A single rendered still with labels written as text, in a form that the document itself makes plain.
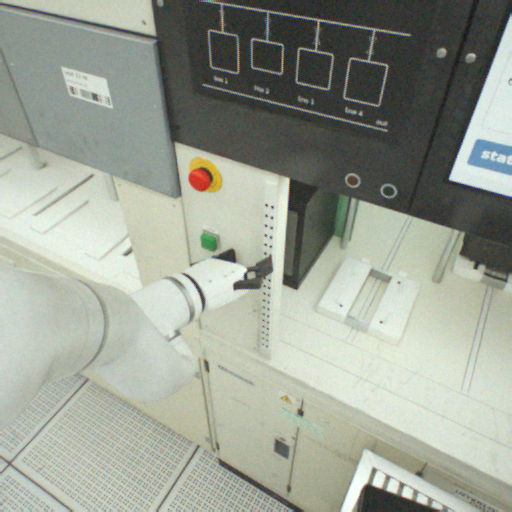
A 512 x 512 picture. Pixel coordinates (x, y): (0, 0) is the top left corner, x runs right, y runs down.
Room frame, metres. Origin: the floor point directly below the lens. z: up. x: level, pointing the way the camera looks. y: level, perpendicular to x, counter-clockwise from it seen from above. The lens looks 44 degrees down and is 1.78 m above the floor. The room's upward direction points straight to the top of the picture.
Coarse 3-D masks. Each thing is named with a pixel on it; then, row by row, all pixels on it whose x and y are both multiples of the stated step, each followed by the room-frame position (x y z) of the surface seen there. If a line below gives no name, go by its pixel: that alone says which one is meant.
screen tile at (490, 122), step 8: (504, 72) 0.44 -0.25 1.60; (504, 80) 0.44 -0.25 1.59; (496, 88) 0.44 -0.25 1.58; (496, 96) 0.44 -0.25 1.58; (504, 96) 0.44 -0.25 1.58; (496, 104) 0.44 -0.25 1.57; (504, 104) 0.43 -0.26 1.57; (488, 112) 0.44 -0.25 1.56; (496, 112) 0.44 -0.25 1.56; (504, 112) 0.43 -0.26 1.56; (488, 120) 0.44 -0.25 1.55; (496, 120) 0.43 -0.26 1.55; (504, 120) 0.43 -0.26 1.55; (488, 128) 0.44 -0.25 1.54; (496, 128) 0.43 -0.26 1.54; (504, 128) 0.43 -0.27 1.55
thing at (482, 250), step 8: (464, 240) 0.86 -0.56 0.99; (472, 240) 0.85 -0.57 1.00; (480, 240) 0.84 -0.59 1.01; (488, 240) 0.84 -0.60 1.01; (464, 248) 0.86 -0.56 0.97; (472, 248) 0.85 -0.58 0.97; (480, 248) 0.84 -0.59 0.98; (488, 248) 0.83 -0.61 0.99; (496, 248) 0.82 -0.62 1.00; (504, 248) 0.81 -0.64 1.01; (472, 256) 0.84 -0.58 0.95; (480, 256) 0.84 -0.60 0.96; (488, 256) 0.83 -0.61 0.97; (496, 256) 0.82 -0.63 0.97; (504, 256) 0.81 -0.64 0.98; (488, 264) 0.82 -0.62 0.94; (496, 264) 0.81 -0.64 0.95; (504, 264) 0.81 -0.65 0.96
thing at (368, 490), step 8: (368, 488) 0.28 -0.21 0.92; (376, 488) 0.27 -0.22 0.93; (360, 496) 0.26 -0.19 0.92; (368, 496) 0.28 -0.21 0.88; (376, 496) 0.27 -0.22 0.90; (384, 496) 0.27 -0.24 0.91; (392, 496) 0.26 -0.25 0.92; (400, 496) 0.26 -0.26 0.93; (360, 504) 0.25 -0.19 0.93; (368, 504) 0.27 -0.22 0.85; (376, 504) 0.27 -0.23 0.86; (384, 504) 0.27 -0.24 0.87; (392, 504) 0.26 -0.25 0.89; (400, 504) 0.26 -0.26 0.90; (408, 504) 0.25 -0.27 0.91; (416, 504) 0.25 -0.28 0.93; (424, 504) 0.25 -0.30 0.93
